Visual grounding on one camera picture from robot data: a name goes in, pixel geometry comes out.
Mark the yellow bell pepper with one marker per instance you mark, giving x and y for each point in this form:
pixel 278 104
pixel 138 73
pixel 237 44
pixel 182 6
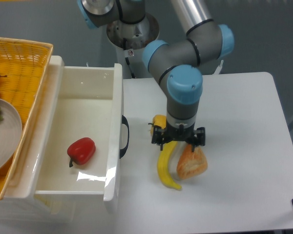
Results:
pixel 158 120

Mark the yellow banana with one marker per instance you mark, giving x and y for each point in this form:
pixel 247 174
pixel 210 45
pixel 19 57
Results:
pixel 162 166

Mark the yellow wicker basket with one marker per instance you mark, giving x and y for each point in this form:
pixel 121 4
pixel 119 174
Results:
pixel 23 65

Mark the red bell pepper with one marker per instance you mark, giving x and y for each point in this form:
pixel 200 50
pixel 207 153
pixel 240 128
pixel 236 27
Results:
pixel 81 151

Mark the white top drawer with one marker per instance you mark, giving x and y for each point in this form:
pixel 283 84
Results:
pixel 89 104

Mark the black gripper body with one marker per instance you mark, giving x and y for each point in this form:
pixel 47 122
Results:
pixel 179 133

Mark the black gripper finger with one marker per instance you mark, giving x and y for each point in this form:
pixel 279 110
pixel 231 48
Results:
pixel 197 138
pixel 157 136

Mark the orange bread pastry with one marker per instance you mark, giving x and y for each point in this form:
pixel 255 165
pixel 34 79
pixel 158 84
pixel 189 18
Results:
pixel 191 163

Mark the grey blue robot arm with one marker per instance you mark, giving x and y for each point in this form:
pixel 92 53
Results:
pixel 174 67

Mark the white drawer cabinet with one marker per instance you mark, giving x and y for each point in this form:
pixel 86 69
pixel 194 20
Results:
pixel 20 201

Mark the black drawer handle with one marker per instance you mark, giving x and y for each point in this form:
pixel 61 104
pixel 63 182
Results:
pixel 125 135

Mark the grey ribbed plate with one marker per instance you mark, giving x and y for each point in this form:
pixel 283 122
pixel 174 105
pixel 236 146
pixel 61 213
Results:
pixel 10 131

